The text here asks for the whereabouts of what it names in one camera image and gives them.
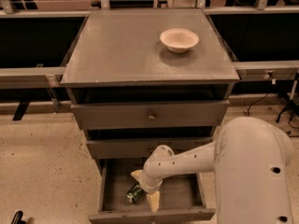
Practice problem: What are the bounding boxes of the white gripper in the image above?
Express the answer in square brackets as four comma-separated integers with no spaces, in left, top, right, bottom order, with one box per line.
[131,170,163,213]

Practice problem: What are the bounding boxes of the green soda can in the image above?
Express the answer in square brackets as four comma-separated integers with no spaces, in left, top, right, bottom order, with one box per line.
[126,183,144,203]

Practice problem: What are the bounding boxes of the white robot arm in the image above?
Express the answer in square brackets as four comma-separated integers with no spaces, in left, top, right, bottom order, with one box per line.
[131,117,293,224]

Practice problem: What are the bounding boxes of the grey bottom drawer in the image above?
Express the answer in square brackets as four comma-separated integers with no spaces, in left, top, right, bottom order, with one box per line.
[89,158,215,224]

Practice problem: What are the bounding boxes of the grey drawer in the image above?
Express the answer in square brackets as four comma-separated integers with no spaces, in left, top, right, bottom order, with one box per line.
[71,101,229,130]
[87,137,212,159]
[89,158,215,224]

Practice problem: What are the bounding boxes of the grey middle drawer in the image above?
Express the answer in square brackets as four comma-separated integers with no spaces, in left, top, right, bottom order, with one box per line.
[87,137,212,159]

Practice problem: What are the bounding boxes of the grey top drawer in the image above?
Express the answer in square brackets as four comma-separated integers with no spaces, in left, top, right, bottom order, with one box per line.
[71,101,229,130]

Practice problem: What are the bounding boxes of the grey drawer cabinet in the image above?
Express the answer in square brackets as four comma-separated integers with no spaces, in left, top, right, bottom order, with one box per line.
[61,9,239,164]

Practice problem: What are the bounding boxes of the black object on floor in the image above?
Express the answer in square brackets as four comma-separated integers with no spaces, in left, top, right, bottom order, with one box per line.
[11,210,26,224]

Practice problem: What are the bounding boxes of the white paper bowl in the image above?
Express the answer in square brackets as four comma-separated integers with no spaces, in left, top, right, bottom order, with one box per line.
[160,28,199,53]

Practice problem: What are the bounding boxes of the black power adapter with cable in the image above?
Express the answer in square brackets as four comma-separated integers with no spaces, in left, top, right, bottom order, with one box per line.
[244,93,299,138]

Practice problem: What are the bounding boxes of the grey metal rail frame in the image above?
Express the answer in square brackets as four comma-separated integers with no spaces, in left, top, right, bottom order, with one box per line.
[1,9,298,89]

